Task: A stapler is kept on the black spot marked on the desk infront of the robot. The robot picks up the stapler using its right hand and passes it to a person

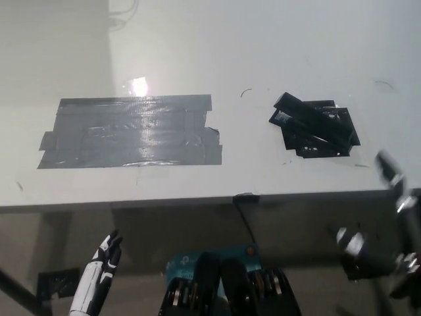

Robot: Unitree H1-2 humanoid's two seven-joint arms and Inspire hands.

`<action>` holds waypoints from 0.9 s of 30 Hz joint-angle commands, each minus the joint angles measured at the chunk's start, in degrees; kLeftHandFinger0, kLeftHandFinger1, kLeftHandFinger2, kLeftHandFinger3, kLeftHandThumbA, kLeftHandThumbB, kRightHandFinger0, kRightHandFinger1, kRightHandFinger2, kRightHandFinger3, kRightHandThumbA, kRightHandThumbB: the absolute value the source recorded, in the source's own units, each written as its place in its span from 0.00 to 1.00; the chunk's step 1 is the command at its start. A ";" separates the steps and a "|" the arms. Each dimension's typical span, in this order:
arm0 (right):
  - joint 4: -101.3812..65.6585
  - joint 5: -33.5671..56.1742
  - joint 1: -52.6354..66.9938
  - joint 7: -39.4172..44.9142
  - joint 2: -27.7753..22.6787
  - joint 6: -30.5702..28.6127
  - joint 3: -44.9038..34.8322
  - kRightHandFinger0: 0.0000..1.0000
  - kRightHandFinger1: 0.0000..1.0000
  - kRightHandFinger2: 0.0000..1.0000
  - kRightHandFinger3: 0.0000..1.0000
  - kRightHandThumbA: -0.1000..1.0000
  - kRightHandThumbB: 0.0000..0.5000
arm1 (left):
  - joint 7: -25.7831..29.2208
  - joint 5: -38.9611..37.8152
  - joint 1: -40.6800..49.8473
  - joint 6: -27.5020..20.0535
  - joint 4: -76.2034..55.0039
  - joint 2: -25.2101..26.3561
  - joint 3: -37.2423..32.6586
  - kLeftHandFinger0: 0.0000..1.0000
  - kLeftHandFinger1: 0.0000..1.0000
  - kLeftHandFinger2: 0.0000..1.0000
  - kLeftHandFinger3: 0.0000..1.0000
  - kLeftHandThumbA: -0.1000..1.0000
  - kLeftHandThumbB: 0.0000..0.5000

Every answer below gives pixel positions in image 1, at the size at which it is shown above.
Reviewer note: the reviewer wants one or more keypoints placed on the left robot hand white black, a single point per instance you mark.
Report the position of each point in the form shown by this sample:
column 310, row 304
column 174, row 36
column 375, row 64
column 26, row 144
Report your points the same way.
column 92, row 279

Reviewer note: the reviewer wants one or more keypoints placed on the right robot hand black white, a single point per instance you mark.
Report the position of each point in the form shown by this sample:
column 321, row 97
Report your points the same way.
column 409, row 217

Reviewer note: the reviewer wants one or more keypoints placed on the black metal pole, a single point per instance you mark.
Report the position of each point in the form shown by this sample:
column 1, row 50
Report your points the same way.
column 19, row 289

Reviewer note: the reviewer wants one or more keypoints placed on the teal router box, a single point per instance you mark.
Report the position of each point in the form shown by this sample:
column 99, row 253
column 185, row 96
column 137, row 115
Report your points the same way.
column 184, row 263

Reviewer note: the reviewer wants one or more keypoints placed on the grey duct tape patch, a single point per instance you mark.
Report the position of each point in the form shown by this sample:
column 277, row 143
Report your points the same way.
column 131, row 135

